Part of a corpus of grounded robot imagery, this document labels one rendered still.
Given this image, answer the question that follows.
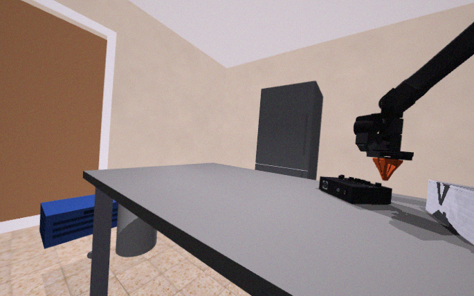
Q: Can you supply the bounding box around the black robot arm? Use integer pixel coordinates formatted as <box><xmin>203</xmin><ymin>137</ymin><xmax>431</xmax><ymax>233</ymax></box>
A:
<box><xmin>354</xmin><ymin>22</ymin><xmax>474</xmax><ymax>151</ymax></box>

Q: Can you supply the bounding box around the black lighting desk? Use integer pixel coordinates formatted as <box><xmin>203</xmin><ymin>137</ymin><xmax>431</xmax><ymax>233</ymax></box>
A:
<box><xmin>319</xmin><ymin>174</ymin><xmax>392</xmax><ymax>205</ymax></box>

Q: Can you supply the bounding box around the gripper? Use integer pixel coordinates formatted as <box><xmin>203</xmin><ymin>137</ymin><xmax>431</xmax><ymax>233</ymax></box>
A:
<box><xmin>366</xmin><ymin>134</ymin><xmax>414</xmax><ymax>181</ymax></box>

